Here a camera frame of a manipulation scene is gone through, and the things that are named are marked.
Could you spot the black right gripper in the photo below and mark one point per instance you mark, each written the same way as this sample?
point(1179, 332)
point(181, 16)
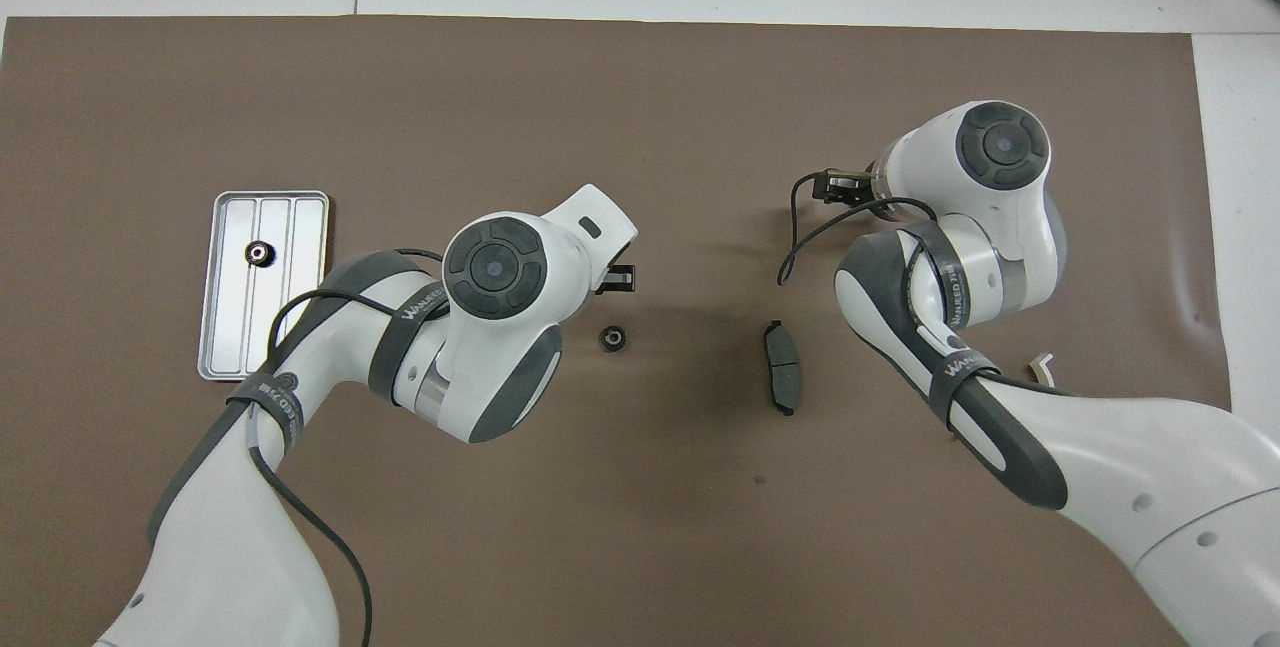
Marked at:
point(845, 189)

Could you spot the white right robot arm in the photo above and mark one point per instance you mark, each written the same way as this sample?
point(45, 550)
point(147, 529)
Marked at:
point(1000, 257)

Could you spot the silver metal tray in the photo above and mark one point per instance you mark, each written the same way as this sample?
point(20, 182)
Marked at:
point(230, 327)

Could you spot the long dark grey brake pad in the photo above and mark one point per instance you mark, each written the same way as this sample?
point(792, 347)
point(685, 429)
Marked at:
point(782, 367)

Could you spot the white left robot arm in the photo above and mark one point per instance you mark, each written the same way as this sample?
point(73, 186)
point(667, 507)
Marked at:
point(500, 347)

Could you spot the black bearing gear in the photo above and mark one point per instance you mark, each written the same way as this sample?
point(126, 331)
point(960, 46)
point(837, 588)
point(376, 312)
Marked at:
point(259, 253)
point(612, 339)

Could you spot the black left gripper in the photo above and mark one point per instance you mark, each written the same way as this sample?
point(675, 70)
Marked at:
point(620, 279)

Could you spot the brown table mat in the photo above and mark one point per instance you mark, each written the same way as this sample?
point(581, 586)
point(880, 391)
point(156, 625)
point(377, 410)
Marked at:
point(650, 127)

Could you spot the white curved plastic bracket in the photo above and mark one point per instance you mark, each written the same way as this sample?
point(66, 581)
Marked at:
point(1042, 367)

